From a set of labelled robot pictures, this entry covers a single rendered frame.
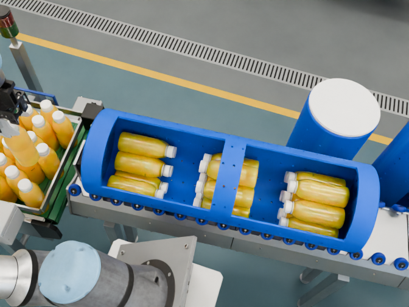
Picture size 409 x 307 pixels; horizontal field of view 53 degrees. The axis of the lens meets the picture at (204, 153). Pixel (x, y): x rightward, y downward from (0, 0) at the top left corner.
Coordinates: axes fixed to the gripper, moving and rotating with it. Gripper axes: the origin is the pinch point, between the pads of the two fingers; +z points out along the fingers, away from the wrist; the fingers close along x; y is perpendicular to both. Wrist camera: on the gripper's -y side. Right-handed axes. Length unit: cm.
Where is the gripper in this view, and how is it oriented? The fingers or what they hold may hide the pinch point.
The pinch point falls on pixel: (10, 127)
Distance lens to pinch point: 126.5
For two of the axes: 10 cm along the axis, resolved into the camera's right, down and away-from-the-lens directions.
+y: 9.8, 2.1, -0.5
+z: -0.6, 5.1, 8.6
